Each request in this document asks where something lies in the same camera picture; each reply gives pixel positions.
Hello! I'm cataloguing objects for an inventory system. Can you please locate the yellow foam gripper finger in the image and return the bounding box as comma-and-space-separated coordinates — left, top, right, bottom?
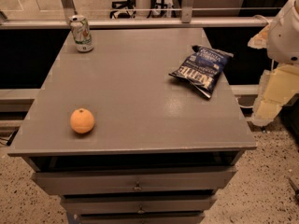
248, 25, 270, 49
251, 63, 299, 126

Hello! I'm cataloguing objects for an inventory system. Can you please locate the blue Kettle chip bag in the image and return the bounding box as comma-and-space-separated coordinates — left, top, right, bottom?
170, 45, 234, 99

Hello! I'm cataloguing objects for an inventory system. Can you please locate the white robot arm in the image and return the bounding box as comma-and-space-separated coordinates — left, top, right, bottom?
248, 0, 299, 126

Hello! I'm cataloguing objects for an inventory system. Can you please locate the green white 7up can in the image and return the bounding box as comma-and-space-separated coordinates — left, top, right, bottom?
69, 15, 93, 52

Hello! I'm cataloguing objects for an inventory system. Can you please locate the grey drawer cabinet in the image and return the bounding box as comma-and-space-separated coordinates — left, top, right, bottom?
7, 27, 258, 224

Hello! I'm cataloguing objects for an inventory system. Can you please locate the top grey drawer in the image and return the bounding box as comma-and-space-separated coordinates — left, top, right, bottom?
32, 166, 236, 195

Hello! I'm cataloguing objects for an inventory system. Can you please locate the grey drawer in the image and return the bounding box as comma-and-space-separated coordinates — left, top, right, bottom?
62, 193, 216, 215
78, 212, 205, 224
32, 166, 236, 195

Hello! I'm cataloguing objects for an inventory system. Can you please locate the black office chair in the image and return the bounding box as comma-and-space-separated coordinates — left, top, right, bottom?
109, 0, 136, 19

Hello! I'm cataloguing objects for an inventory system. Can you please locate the bottom grey drawer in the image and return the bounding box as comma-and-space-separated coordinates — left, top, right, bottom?
78, 212, 205, 224

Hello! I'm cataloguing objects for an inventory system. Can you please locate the orange fruit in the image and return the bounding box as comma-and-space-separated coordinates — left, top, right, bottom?
70, 108, 95, 133

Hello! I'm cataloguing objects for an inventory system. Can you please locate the middle grey drawer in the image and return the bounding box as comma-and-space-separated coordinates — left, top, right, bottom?
62, 193, 216, 215

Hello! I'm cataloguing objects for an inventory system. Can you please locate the white cable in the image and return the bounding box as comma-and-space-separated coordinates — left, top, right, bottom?
235, 97, 255, 110

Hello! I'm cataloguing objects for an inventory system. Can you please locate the metal railing frame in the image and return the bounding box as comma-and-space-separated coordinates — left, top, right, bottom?
0, 0, 286, 29

